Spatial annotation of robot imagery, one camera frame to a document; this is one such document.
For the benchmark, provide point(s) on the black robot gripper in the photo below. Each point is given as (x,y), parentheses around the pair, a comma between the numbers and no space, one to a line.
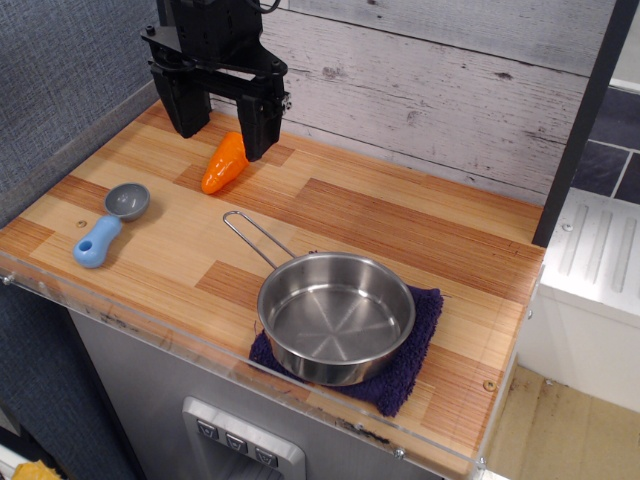
(215,46)

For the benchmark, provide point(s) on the stainless steel pan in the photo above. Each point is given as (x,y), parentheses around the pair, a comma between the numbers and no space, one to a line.
(335,318)

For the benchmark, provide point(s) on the purple folded cloth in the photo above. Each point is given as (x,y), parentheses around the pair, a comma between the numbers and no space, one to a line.
(391,388)

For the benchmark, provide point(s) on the orange toy carrot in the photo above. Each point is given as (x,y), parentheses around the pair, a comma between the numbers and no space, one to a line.
(226,164)

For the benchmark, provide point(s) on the blue grey measuring scoop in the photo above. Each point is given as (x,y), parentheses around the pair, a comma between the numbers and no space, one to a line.
(124,203)

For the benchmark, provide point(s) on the clear acrylic table guard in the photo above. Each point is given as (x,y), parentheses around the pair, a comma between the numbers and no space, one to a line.
(178,394)

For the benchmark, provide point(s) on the silver dispenser button panel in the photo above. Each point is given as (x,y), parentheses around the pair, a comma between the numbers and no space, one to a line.
(240,442)

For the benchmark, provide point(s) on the yellow object bottom left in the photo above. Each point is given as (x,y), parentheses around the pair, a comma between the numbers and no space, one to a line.
(35,471)

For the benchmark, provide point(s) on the white ridged side counter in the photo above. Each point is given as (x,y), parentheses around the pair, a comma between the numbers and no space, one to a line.
(582,328)

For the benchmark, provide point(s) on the dark right frame post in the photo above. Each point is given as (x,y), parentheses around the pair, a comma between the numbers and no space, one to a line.
(614,39)

